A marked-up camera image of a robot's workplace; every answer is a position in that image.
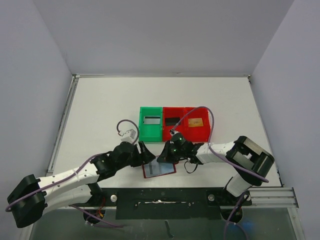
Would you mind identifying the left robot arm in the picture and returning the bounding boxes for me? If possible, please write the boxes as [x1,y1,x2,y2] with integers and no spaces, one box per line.
[5,141,156,228]

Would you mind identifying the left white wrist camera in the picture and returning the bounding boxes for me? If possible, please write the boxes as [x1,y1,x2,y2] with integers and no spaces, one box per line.
[118,129,137,144]

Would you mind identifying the aluminium front rail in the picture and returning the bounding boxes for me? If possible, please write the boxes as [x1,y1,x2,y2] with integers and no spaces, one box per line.
[245,187,299,209]

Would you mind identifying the gold credit card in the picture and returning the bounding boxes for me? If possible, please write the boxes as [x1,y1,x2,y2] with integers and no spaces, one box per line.
[188,118,204,128]

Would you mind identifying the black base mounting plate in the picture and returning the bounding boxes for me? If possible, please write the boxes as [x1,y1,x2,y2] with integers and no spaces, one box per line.
[76,187,238,220]

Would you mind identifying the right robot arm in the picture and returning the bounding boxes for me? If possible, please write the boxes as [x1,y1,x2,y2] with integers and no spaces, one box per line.
[157,132,275,205]

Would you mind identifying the red bin with gold card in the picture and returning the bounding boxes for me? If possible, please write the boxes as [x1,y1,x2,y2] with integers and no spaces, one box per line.
[184,107,211,143]

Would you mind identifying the green plastic bin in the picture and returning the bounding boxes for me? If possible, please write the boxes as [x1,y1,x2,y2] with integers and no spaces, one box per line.
[138,106,163,143]

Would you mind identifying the red bin with black card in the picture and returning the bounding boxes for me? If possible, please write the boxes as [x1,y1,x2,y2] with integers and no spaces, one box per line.
[162,107,185,142]

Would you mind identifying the black credit card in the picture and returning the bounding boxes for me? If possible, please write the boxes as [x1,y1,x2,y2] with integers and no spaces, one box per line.
[164,117,181,127]

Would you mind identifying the red leather card holder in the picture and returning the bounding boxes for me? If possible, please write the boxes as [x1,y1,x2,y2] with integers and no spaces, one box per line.
[142,156,177,179]

